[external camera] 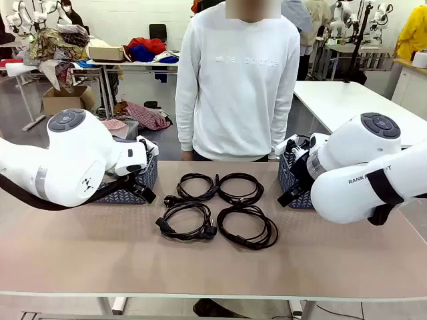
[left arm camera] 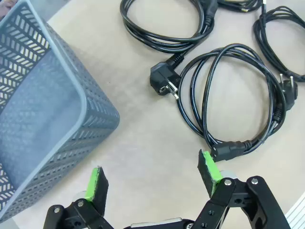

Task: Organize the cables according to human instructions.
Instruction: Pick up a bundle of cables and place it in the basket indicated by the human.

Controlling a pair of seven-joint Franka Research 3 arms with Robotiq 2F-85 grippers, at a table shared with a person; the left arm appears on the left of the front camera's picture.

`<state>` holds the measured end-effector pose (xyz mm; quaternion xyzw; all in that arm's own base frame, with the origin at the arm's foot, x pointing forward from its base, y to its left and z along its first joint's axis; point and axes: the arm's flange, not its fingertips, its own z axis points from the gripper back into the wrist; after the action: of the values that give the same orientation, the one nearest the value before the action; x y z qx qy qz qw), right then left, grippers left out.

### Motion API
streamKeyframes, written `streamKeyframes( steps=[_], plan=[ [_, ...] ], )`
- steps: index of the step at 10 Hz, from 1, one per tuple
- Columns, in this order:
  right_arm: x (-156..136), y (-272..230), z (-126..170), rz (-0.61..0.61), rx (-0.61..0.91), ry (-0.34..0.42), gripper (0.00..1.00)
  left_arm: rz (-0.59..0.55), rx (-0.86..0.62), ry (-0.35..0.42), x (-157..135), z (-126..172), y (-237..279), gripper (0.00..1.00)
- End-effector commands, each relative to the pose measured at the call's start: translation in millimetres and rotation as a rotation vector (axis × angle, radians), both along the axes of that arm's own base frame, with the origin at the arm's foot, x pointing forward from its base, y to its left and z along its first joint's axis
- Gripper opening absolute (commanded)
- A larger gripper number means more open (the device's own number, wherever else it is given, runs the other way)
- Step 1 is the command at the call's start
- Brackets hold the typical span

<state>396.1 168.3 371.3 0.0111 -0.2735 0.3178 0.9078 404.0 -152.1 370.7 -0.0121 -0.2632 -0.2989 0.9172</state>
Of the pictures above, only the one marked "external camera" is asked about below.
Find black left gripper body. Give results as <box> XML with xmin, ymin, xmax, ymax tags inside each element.
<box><xmin>123</xmin><ymin>173</ymin><xmax>147</xmax><ymax>194</ymax></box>

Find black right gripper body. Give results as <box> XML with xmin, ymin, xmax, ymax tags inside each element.
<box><xmin>288</xmin><ymin>155</ymin><xmax>316</xmax><ymax>198</ymax></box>

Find black cable round plug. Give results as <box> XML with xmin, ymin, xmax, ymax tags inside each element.
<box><xmin>163</xmin><ymin>173</ymin><xmax>220</xmax><ymax>209</ymax></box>

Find black power cord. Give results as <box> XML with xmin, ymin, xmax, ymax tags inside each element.
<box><xmin>155</xmin><ymin>202</ymin><xmax>219</xmax><ymax>242</ymax></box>

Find black thin cable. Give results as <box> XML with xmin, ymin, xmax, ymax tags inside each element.
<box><xmin>216</xmin><ymin>172</ymin><xmax>266</xmax><ymax>206</ymax></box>

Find black thick cable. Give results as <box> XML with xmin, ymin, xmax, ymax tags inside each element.
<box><xmin>216</xmin><ymin>203</ymin><xmax>280</xmax><ymax>249</ymax></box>

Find person's left forearm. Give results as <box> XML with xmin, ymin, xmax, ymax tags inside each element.
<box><xmin>268</xmin><ymin>99</ymin><xmax>295</xmax><ymax>151</ymax></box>

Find blue-grey plastic basket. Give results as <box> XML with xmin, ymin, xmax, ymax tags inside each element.
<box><xmin>278</xmin><ymin>153</ymin><xmax>317</xmax><ymax>211</ymax></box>
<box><xmin>89</xmin><ymin>153</ymin><xmax>159</xmax><ymax>205</ymax></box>

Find clear plastic storage box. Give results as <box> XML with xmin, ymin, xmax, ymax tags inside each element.
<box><xmin>124</xmin><ymin>119</ymin><xmax>140</xmax><ymax>141</ymax></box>

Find pink checked cloth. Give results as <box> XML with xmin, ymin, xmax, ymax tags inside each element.
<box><xmin>99</xmin><ymin>119</ymin><xmax>129</xmax><ymax>138</ymax></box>

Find red checked cloth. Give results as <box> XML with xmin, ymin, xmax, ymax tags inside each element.
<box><xmin>114</xmin><ymin>99</ymin><xmax>173</xmax><ymax>131</ymax></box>

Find white side table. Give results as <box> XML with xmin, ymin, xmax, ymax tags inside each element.
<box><xmin>292</xmin><ymin>80</ymin><xmax>427</xmax><ymax>148</ymax></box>

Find person in white sweatshirt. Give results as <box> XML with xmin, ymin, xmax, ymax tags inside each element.
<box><xmin>174</xmin><ymin>0</ymin><xmax>302</xmax><ymax>163</ymax></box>

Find brown cardboard box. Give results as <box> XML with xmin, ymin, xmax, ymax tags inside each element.
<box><xmin>41</xmin><ymin>85</ymin><xmax>98</xmax><ymax>117</ymax></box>

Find white table leg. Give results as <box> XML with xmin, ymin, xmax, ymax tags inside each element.
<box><xmin>96</xmin><ymin>295</ymin><xmax>129</xmax><ymax>316</ymax></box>
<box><xmin>288</xmin><ymin>297</ymin><xmax>316</xmax><ymax>318</ymax></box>

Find white clothes table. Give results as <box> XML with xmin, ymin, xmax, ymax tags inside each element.
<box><xmin>71</xmin><ymin>59</ymin><xmax>181</xmax><ymax>118</ymax></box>

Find blue cloth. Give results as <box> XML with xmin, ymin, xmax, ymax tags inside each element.
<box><xmin>129</xmin><ymin>44</ymin><xmax>157</xmax><ymax>63</ymax></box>

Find black shoe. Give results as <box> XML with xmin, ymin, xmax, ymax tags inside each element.
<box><xmin>192</xmin><ymin>297</ymin><xmax>235</xmax><ymax>319</ymax></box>

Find beige flat box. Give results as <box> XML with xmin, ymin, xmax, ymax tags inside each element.
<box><xmin>87</xmin><ymin>44</ymin><xmax>126</xmax><ymax>63</ymax></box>

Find white cabinet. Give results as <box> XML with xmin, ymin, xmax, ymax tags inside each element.
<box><xmin>391</xmin><ymin>57</ymin><xmax>427</xmax><ymax>108</ymax></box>

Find red cloth pile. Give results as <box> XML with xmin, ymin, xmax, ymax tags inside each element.
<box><xmin>122</xmin><ymin>37</ymin><xmax>168</xmax><ymax>57</ymax></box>

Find black tripod stand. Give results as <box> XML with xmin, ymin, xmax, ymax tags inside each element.
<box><xmin>344</xmin><ymin>0</ymin><xmax>374</xmax><ymax>85</ymax></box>

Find black office chair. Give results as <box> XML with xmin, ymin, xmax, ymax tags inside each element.
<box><xmin>148</xmin><ymin>23</ymin><xmax>167</xmax><ymax>43</ymax></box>

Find person in beige coat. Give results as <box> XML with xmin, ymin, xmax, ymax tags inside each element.
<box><xmin>298</xmin><ymin>0</ymin><xmax>333</xmax><ymax>81</ymax></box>

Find patterned clothes pile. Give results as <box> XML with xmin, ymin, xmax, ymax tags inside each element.
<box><xmin>27</xmin><ymin>24</ymin><xmax>91</xmax><ymax>91</ymax></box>

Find grey cloth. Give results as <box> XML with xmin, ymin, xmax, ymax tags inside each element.
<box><xmin>282</xmin><ymin>0</ymin><xmax>314</xmax><ymax>33</ymax></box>

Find white ironing board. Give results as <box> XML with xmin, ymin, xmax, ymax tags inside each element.
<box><xmin>4</xmin><ymin>61</ymin><xmax>48</xmax><ymax>131</ymax></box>

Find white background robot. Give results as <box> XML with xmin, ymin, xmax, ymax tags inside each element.
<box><xmin>4</xmin><ymin>0</ymin><xmax>73</xmax><ymax>35</ymax></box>
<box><xmin>329</xmin><ymin>0</ymin><xmax>360</xmax><ymax>38</ymax></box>
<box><xmin>369</xmin><ymin>1</ymin><xmax>396</xmax><ymax>38</ymax></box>

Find person in dark jacket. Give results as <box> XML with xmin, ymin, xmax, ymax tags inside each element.
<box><xmin>59</xmin><ymin>0</ymin><xmax>89</xmax><ymax>34</ymax></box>

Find person in yellow jacket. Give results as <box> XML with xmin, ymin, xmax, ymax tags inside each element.
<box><xmin>394</xmin><ymin>4</ymin><xmax>427</xmax><ymax>60</ymax></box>

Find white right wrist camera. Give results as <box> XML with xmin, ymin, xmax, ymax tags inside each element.
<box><xmin>275</xmin><ymin>134</ymin><xmax>314</xmax><ymax>158</ymax></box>

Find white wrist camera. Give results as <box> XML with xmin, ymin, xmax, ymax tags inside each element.
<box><xmin>135</xmin><ymin>135</ymin><xmax>158</xmax><ymax>158</ymax></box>
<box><xmin>275</xmin><ymin>134</ymin><xmax>314</xmax><ymax>158</ymax></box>

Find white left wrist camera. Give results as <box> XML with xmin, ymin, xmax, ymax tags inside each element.
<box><xmin>135</xmin><ymin>135</ymin><xmax>158</xmax><ymax>158</ymax></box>

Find black right arm cable sleeve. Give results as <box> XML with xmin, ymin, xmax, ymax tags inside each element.
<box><xmin>366</xmin><ymin>168</ymin><xmax>406</xmax><ymax>227</ymax></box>

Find black arm cable sleeve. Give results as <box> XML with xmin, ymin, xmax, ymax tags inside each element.
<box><xmin>0</xmin><ymin>172</ymin><xmax>131</xmax><ymax>212</ymax></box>
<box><xmin>366</xmin><ymin>168</ymin><xmax>406</xmax><ymax>227</ymax></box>

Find black left arm cable sleeve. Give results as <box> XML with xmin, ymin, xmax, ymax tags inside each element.
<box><xmin>0</xmin><ymin>172</ymin><xmax>131</xmax><ymax>212</ymax></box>

